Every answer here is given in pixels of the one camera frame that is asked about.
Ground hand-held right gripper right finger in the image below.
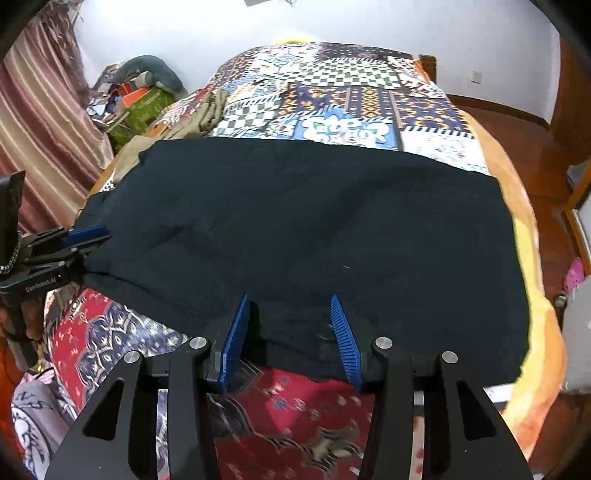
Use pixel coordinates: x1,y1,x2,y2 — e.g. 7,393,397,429
329,295,529,480

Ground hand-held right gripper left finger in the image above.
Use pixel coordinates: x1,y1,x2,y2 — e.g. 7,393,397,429
44,294,252,480

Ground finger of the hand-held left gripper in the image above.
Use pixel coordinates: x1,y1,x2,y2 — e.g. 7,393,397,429
18,224,112,259
21,251,93,280

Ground black pants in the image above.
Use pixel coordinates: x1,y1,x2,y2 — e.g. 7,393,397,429
78,137,531,384

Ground khaki pants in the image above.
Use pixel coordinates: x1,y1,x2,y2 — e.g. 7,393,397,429
111,88,230,183

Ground person's left hand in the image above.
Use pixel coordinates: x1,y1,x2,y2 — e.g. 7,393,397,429
0,295,49,352

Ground white printed cloth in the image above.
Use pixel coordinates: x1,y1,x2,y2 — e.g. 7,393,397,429
11,374,75,472

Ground striped red curtain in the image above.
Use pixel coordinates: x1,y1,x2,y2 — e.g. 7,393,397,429
0,0,116,236

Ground green storage box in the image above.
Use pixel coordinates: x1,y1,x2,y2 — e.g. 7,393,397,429
107,88,175,146

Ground pile of wrapping paper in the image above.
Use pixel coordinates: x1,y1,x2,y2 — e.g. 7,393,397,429
85,65,134,121

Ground orange box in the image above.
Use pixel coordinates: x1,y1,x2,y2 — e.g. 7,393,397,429
121,88,151,107

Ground grey plush pillow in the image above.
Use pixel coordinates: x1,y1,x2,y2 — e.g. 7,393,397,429
114,55,184,93

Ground orange blanket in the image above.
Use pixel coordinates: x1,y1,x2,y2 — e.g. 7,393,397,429
462,106,568,462

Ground grey cushion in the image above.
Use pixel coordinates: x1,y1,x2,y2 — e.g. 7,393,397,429
561,274,591,391

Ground pink slipper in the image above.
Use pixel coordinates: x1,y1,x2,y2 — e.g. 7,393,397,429
564,257,586,292

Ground patchwork bed blanket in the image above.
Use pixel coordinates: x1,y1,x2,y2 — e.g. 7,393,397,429
11,41,490,480

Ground wooden bed post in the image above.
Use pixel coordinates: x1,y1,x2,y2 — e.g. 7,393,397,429
418,54,437,84

